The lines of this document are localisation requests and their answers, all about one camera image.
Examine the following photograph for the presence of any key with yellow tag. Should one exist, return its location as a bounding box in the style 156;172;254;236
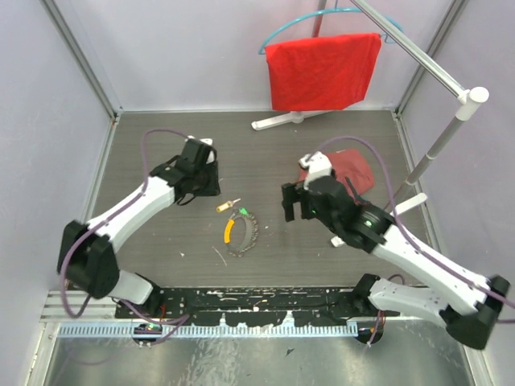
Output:
216;199;240;213

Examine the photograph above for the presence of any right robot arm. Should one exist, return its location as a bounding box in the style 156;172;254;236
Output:
281;176;510;350

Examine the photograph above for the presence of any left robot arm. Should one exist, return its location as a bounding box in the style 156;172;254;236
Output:
56;137;220;318

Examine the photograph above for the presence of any dark red crumpled shirt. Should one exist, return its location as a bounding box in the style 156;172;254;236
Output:
295;149;374;199

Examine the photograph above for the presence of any bright red cloth on hanger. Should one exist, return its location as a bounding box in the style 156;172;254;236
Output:
265;33;382;112

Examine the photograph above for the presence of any white clothes rack stand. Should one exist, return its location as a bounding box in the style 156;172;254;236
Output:
251;0;491;248

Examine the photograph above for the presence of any teal clothes hanger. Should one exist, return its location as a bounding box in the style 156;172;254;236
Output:
257;7;404;55

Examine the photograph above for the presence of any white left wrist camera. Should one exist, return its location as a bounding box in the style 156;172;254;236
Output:
200;138;215;164

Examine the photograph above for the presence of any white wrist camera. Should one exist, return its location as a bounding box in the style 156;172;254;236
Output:
299;151;333;190
200;138;215;164

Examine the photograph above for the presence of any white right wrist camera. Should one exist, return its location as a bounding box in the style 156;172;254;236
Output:
299;151;333;190

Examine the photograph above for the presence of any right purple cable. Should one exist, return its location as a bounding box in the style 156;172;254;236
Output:
305;135;515;310

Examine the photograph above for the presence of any purple cable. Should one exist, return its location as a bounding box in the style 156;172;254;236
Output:
305;135;515;310
59;128;194;318

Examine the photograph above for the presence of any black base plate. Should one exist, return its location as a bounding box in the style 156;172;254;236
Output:
116;285;399;322

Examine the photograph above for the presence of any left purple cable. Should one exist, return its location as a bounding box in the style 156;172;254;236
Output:
59;128;194;318

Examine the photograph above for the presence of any grey slotted cable duct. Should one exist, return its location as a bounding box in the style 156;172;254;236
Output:
56;322;358;339

